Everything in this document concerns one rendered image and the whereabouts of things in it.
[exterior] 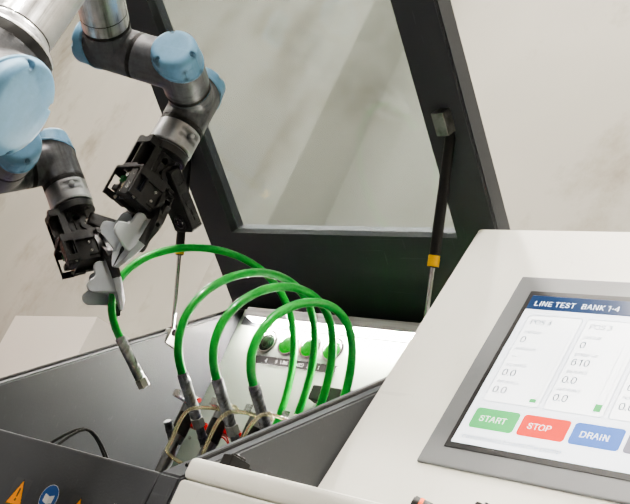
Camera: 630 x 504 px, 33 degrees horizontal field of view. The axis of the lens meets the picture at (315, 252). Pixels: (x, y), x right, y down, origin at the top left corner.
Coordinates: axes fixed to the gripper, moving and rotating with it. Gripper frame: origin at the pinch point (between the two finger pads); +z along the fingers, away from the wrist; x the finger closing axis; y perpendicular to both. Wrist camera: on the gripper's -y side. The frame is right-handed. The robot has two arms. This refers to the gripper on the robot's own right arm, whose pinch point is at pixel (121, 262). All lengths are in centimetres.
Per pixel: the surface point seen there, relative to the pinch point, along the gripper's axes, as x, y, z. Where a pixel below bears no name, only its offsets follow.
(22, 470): 5.0, 1.6, 35.2
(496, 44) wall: -136, -211, -241
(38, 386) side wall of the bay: -29.7, -16.2, 17.5
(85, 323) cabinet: -302, -195, -73
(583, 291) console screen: 61, -31, -17
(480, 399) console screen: 54, -26, 4
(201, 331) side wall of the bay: -30, -44, -10
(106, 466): 22.0, 1.6, 31.5
